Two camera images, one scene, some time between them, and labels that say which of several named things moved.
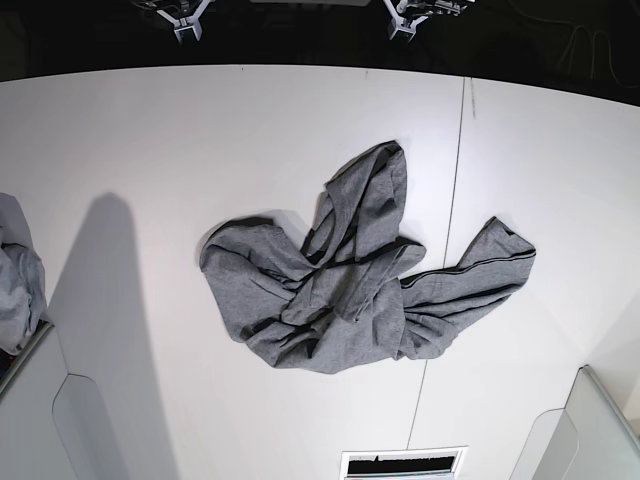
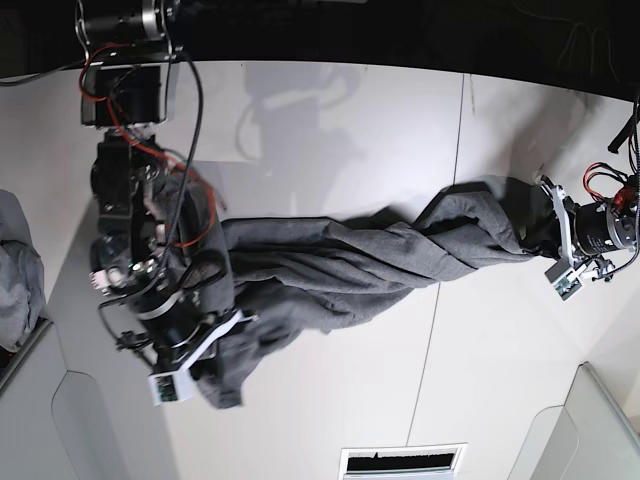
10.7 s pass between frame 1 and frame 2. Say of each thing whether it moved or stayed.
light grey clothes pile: stayed
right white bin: stayed
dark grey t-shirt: moved
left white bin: stayed
